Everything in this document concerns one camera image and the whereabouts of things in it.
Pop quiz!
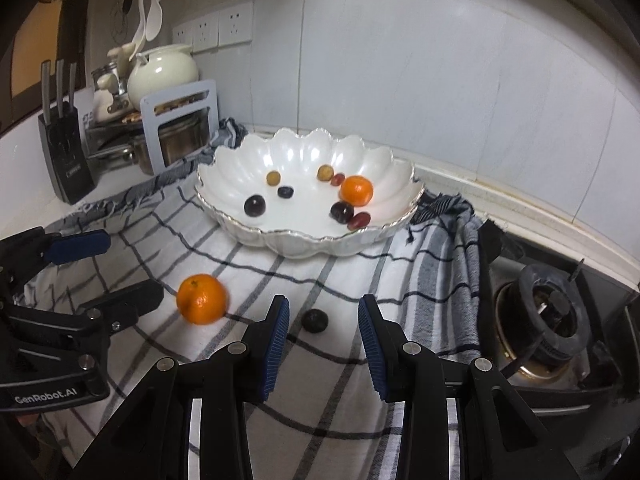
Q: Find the white wall socket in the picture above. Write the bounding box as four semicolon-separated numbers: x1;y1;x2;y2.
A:
218;1;254;47
172;22;195;54
192;12;221;52

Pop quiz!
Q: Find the small mandarin orange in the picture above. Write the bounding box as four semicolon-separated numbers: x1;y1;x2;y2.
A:
176;273;230;326

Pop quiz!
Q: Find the stainless steel pot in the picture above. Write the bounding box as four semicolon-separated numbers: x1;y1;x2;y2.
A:
132;115;213;173

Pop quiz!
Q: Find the gas stove burner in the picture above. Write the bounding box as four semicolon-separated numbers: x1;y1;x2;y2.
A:
477;220;640;480

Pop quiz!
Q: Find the white hanging spoon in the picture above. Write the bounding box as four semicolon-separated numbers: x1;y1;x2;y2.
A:
145;0;165;41
130;0;151;56

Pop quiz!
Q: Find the grey kitchen rack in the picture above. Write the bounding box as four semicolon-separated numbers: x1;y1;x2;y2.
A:
85;79;219;176

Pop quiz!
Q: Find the steel pan with handle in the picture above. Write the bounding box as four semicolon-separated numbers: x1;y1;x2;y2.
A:
90;142;138;163

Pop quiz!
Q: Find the black and white checked cloth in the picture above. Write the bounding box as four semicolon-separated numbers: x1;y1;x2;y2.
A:
22;117;488;480

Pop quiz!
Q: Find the black knife block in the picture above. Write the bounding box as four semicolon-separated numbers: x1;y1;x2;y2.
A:
37;107;97;205

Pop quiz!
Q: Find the large orange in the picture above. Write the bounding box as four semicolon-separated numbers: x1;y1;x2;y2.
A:
340;175;375;207

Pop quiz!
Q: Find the white scalloped ceramic bowl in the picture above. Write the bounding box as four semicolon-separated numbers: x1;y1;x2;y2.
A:
195;128;426;261

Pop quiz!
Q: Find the black stove burner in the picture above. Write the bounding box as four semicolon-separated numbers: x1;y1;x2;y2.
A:
517;262;593;366

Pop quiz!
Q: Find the cream ceramic teapot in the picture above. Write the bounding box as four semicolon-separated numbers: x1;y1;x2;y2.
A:
126;43;201;111

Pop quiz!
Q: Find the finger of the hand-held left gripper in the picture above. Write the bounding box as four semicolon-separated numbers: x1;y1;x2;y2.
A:
0;279;165;357
0;226;112;286

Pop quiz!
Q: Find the dark blueberry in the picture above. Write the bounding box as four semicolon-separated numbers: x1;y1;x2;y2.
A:
301;308;329;334

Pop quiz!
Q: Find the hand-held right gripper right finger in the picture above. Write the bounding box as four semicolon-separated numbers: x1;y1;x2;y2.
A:
358;294;581;480

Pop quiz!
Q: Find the cream ceramic jar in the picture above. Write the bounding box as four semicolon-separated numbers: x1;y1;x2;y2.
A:
92;87;133;123

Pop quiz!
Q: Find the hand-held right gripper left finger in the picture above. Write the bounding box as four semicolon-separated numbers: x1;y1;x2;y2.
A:
75;295;291;480

